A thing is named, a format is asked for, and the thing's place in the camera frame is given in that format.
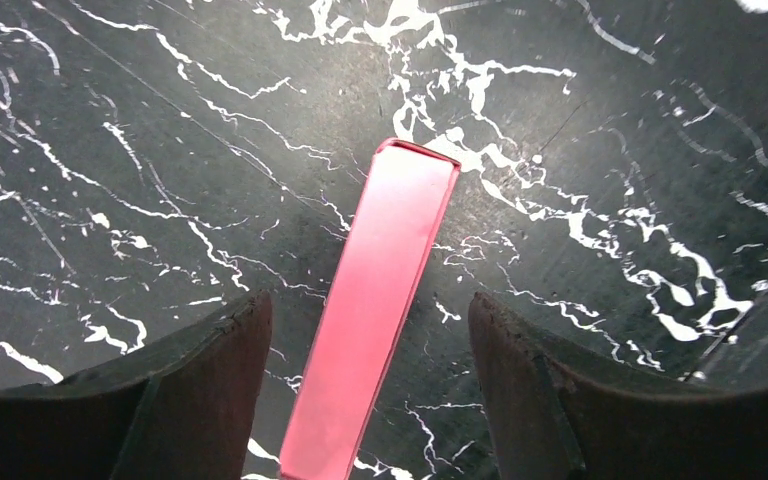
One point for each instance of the pink paper box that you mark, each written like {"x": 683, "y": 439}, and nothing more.
{"x": 399, "y": 214}

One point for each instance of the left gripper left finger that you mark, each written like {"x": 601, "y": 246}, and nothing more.
{"x": 180, "y": 408}

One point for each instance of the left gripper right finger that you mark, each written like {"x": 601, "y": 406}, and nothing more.
{"x": 557, "y": 410}

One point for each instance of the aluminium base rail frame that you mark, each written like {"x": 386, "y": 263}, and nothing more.
{"x": 755, "y": 331}

